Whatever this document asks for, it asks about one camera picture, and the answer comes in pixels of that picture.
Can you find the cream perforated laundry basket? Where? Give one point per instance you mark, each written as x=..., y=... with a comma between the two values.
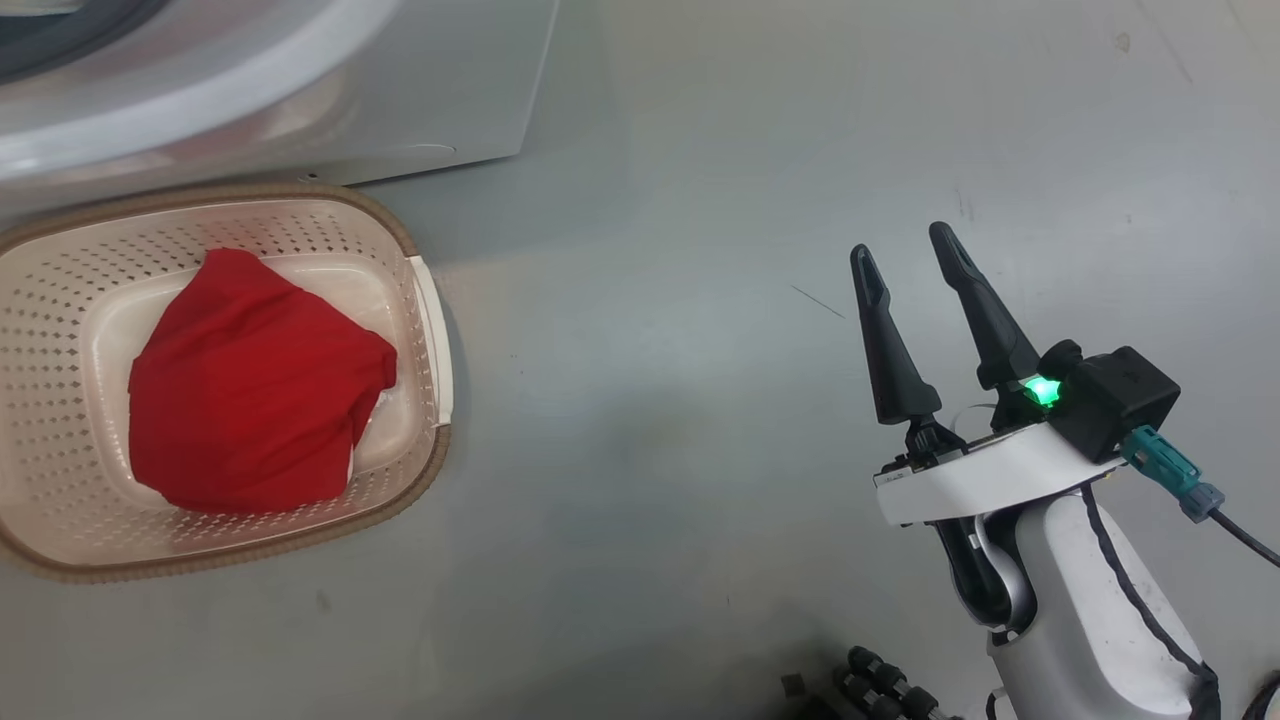
x=60, y=330

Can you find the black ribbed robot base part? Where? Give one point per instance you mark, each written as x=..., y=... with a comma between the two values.
x=885, y=680

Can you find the white washing machine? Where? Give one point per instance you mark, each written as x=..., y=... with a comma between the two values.
x=400, y=90

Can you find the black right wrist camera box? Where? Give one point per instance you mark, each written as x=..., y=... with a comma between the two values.
x=1115, y=400

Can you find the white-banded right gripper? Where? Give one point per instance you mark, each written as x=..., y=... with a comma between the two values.
x=990, y=475

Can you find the red garment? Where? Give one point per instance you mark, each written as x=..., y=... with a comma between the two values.
x=250, y=390

